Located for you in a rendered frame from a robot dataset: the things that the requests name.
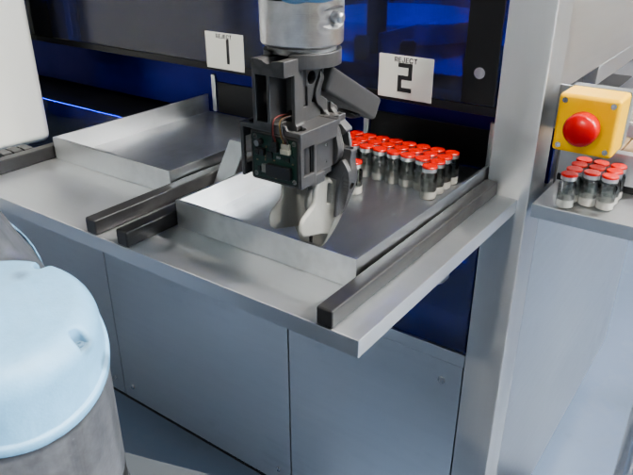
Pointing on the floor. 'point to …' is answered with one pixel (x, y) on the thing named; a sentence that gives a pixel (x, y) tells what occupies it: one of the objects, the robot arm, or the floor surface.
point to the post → (530, 147)
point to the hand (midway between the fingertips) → (316, 237)
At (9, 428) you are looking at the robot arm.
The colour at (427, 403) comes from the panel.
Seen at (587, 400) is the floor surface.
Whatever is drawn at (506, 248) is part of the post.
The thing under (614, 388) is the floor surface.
